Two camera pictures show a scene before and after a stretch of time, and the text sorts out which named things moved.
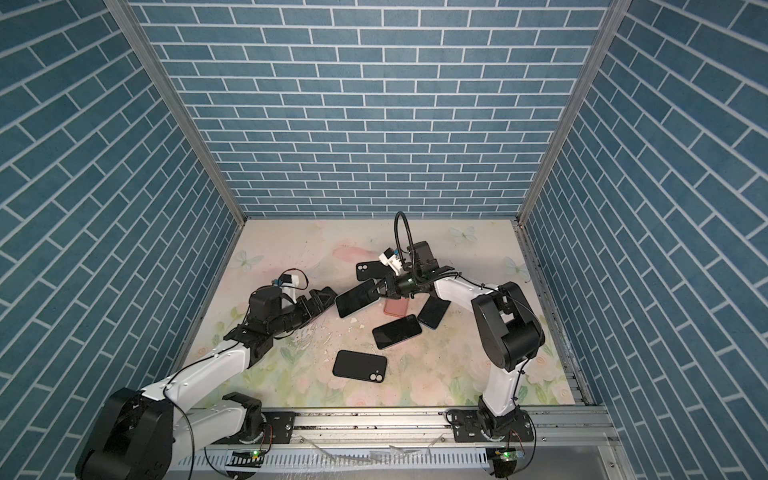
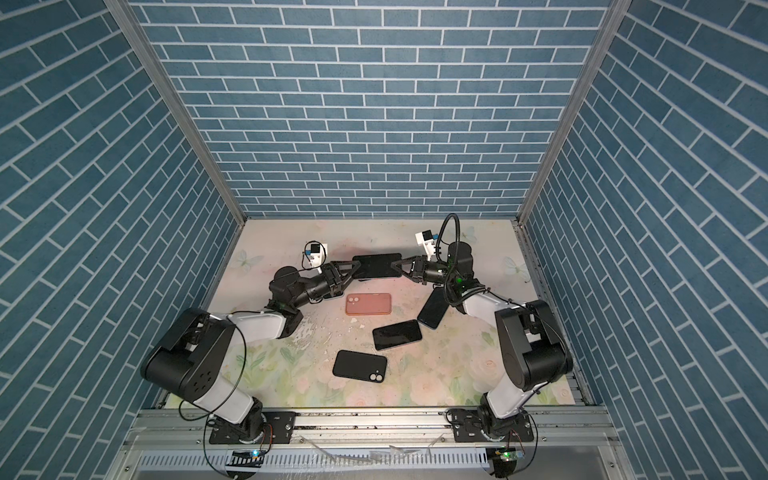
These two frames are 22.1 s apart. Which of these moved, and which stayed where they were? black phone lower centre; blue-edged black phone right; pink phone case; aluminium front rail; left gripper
Moved: left gripper; pink phone case
Stayed: aluminium front rail; blue-edged black phone right; black phone lower centre
